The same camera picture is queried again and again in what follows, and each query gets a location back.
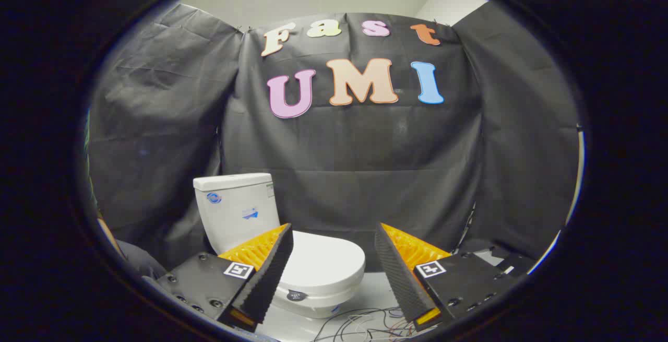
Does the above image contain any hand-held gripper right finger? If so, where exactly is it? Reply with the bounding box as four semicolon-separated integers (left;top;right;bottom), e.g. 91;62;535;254
374;222;535;331

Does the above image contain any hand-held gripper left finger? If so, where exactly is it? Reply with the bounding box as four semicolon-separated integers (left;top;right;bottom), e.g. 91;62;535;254
157;223;294;332

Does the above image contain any white toilet lid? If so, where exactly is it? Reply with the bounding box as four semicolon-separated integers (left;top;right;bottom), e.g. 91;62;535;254
281;231;366;298

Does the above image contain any white toilet body with tank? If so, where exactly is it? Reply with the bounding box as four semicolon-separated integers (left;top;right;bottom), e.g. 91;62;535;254
193;173;366;319

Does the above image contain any person's dark clothing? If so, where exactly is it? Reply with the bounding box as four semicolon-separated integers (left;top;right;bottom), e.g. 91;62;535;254
97;211;169;282

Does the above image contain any black backdrop cloth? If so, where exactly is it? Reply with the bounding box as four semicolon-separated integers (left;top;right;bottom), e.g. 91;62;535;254
86;3;580;275

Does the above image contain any tangle of thin cables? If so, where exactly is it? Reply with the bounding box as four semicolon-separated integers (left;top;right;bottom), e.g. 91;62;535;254
313;307;418;342

